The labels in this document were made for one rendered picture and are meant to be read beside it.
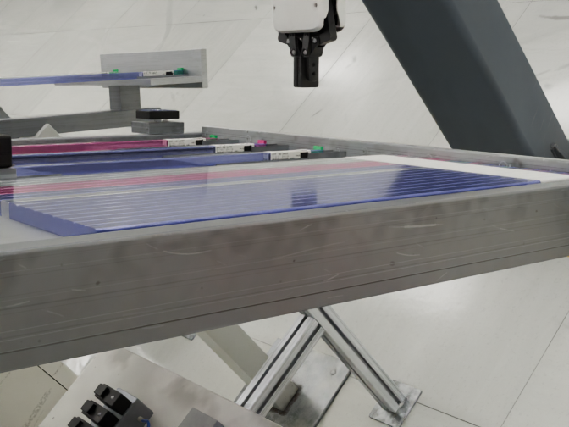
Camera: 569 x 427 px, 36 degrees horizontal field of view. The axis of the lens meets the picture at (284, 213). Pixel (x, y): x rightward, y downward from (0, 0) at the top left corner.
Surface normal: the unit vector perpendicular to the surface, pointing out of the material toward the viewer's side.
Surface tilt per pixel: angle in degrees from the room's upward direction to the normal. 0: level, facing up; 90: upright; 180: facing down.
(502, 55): 90
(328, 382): 0
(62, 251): 90
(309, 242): 90
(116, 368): 0
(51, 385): 90
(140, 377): 0
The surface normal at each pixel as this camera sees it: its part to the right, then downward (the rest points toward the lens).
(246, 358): 0.65, 0.11
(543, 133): 0.75, -0.09
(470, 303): -0.52, -0.66
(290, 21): -0.77, 0.24
